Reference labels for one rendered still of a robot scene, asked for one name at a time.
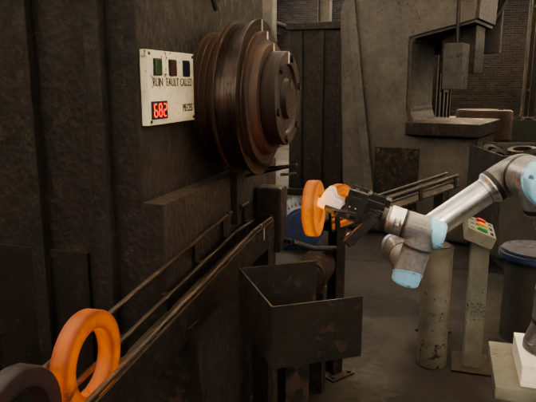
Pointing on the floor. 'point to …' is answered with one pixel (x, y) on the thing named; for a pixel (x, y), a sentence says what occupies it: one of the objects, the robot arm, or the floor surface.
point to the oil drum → (492, 118)
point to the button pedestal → (474, 302)
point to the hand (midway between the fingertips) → (314, 201)
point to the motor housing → (327, 264)
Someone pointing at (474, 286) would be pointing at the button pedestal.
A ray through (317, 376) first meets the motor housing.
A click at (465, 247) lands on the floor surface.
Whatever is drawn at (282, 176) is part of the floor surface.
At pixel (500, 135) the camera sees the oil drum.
